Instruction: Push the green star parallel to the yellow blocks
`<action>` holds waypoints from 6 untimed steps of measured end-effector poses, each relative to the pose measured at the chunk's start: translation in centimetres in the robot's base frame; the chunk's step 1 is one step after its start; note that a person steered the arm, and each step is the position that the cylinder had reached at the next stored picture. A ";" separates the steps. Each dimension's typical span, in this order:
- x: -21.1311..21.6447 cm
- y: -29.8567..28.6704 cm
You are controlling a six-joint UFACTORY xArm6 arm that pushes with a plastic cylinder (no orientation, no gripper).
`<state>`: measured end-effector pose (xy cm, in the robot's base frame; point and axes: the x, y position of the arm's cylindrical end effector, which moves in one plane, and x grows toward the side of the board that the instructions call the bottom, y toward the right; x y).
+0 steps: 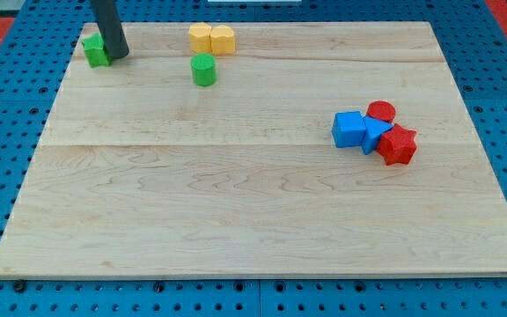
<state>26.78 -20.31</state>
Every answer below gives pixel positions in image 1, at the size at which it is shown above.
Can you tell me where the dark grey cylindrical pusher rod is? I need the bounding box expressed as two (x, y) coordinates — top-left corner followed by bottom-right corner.
(90, 0), (129, 60)

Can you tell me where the green star block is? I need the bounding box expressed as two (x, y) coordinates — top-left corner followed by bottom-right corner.
(82, 33), (112, 68)

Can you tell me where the red star block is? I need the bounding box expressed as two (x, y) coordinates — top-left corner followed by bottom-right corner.
(376, 123), (417, 166)

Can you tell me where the yellow hexagon block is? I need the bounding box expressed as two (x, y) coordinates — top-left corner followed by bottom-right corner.
(187, 22), (212, 54)

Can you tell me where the green cylinder block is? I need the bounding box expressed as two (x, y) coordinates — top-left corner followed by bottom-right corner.
(190, 53), (217, 86)

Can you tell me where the yellow heart block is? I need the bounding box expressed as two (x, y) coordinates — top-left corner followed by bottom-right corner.
(210, 25), (236, 55)

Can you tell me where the light wooden board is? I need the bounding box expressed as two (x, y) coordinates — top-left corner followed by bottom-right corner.
(0, 22), (507, 281)

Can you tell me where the blue cube block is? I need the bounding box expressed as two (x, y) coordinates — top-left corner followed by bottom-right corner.
(331, 111), (366, 148)

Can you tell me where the blue triangle block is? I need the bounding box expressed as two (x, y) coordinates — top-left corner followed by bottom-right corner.
(361, 116), (393, 155)

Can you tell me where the red cylinder block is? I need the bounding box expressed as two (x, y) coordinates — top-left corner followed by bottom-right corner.
(366, 100), (396, 123)

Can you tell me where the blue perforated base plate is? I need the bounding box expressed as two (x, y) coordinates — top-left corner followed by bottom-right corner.
(0, 0), (507, 316)

